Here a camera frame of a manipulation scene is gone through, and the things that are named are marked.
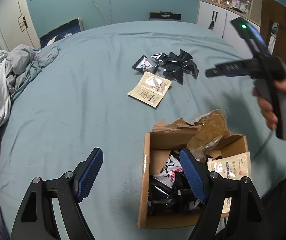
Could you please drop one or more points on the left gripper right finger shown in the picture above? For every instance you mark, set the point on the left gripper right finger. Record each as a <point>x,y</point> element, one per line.
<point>246,219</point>

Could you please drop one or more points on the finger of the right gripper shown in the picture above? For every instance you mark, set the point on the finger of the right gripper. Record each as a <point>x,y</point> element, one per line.
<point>231,69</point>

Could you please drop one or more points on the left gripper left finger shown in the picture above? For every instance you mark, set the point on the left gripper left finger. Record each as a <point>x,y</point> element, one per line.
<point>35,218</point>

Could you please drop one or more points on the beige snack packet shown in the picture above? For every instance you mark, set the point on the beige snack packet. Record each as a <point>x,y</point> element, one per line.
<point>234,167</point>
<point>151,89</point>

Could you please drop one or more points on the person's right hand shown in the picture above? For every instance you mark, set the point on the person's right hand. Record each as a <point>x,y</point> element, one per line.
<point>280,104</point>

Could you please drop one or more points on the wooden chair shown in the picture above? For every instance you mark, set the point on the wooden chair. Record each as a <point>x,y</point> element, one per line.
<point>274,12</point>

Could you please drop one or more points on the white cabinet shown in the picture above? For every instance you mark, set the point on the white cabinet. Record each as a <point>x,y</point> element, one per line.
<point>216,15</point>

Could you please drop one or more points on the pile of black snack packets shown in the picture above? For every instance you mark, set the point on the pile of black snack packets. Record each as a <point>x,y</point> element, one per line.
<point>175,66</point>

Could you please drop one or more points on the brown plastic wrap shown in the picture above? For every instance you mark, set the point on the brown plastic wrap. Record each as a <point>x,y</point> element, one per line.
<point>211,129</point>

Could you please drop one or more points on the black snack packets in box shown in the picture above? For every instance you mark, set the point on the black snack packets in box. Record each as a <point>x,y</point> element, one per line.
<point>179,199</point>

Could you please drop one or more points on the white snack packet in box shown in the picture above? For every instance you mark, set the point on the white snack packet in box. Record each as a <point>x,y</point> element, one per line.
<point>168,173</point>

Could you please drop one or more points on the cardboard box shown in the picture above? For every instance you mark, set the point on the cardboard box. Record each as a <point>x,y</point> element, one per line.
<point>179,160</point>

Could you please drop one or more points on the black white snack packet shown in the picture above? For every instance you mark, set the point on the black white snack packet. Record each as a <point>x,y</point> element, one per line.
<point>143,65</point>

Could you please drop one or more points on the teal bed sheet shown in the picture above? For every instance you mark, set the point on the teal bed sheet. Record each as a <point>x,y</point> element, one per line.
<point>80,101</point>

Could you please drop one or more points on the crumpled grey blanket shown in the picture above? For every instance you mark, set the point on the crumpled grey blanket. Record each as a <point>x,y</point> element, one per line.
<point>18,68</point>

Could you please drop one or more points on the dark blue framed picture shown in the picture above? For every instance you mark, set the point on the dark blue framed picture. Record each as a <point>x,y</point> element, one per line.
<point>67,29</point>

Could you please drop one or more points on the white door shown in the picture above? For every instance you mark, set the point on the white door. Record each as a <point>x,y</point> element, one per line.
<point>16,26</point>

